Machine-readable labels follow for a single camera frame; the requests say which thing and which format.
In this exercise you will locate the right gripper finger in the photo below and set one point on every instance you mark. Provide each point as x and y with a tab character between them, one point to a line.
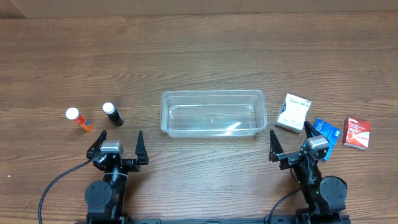
310	130
276	150

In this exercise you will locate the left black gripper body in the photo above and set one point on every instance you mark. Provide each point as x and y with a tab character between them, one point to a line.
127	161

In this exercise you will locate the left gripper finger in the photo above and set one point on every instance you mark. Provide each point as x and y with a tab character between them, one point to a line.
95	147
141	153

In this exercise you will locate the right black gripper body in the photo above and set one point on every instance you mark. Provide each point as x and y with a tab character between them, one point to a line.
292	156

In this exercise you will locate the blue box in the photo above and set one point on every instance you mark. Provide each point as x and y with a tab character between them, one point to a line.
330	132

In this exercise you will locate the white box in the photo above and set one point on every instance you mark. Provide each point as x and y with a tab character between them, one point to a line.
293	113

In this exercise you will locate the black bottle white cap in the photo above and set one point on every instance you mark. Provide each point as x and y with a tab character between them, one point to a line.
113	114

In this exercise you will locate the orange bottle white cap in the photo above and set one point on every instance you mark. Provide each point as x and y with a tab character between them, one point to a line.
74	114

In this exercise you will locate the red box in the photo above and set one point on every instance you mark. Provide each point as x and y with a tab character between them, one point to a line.
356	133

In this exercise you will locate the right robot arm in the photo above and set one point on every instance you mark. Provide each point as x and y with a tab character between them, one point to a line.
324	196

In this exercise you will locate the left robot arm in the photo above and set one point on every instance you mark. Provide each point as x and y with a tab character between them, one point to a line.
105	198

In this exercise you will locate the clear plastic container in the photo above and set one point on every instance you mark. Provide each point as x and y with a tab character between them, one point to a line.
212	113

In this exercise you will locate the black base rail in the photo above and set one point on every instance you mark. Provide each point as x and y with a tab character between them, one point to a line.
211	221

